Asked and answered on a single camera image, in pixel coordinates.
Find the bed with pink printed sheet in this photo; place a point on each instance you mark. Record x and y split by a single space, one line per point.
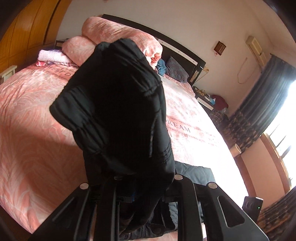
34 120

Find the small white stool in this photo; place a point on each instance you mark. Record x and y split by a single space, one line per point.
8 74

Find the yellow black patterned item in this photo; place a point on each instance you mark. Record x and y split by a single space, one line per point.
200 91

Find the wall socket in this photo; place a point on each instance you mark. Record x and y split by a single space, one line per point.
205 69

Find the dark patterned curtain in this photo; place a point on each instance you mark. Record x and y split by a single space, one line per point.
279 213
259 104

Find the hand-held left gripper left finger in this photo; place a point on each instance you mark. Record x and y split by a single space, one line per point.
107 199

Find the pink floral cloth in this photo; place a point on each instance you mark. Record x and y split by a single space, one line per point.
41 63

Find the plaid cloth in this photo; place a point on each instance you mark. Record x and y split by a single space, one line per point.
218 119

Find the wooden wall lamp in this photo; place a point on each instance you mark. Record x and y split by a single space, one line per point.
219 48

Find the white knitted folded cloth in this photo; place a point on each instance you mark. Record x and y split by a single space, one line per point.
54 56

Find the black quilted pants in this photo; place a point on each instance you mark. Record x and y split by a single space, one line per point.
120 104

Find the dark nightstand with white drawer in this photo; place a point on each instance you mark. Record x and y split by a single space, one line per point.
205 100

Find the grey pillow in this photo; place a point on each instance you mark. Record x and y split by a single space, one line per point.
177 69

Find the wooden wardrobe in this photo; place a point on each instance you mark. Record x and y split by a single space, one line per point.
27 30

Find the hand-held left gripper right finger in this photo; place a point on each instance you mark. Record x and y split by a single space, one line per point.
186 199

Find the dark wooden headboard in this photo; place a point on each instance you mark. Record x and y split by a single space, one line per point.
182 54

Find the blue cloth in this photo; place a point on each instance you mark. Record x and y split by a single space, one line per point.
161 67

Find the white air conditioner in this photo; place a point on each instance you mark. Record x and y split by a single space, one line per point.
256 49

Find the folded pink quilt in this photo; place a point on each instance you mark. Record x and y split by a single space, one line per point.
104 30

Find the beige waste bin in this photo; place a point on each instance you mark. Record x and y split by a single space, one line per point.
235 150

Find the dark red clothing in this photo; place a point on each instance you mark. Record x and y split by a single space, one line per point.
220 102

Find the window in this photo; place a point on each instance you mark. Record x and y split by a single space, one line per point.
281 129

